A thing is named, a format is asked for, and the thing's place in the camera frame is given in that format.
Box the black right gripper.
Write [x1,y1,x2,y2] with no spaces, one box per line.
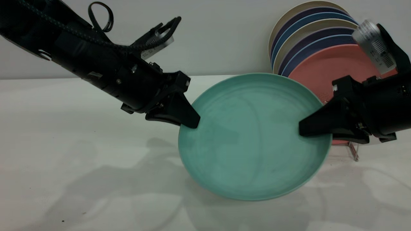
[299,72,411,144]

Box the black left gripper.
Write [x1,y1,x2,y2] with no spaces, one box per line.
[117,59,201,129]

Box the green round plate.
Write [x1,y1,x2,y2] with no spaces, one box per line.
[178,73,333,201]

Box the pink round plate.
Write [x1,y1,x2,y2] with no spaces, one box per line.
[288,44,398,145]

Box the blue round plate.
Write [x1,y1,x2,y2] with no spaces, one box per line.
[281,35,357,77]
[271,13,359,70]

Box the dark purple round plate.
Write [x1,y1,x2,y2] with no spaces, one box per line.
[277,28,355,76]
[270,7,354,62]

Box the beige round plate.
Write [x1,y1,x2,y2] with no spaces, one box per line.
[273,19,358,75]
[268,1,349,60]

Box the metal wire plate rack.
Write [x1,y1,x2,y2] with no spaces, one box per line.
[348,141,360,162]

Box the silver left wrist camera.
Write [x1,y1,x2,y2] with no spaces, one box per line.
[130,17,182,60]

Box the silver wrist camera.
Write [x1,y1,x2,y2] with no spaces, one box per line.
[352,20,397,75]
[130,17,182,60]

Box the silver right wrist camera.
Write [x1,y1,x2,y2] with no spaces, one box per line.
[352,20,397,75]

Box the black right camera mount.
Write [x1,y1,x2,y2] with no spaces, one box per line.
[376,23,411,76]

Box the black braided cable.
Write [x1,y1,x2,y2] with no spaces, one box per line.
[18,0,146,55]

